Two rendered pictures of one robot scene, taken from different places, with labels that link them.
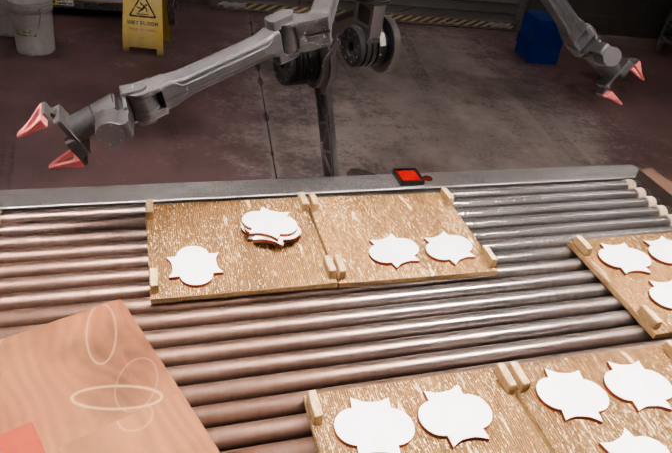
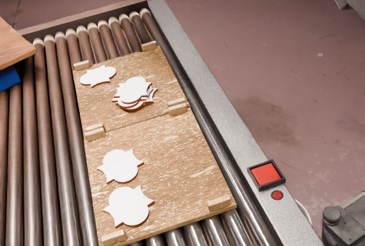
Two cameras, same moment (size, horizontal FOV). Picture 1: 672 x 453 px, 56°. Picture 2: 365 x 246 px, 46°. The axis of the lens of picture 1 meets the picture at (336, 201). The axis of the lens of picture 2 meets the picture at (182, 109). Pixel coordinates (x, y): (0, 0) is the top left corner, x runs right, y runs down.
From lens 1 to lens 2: 1.87 m
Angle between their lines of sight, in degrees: 77
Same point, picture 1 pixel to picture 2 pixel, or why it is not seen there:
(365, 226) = (156, 146)
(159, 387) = not seen: outside the picture
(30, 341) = (13, 37)
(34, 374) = not seen: outside the picture
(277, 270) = (96, 108)
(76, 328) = (18, 44)
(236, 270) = (96, 92)
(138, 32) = not seen: outside the picture
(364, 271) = (96, 151)
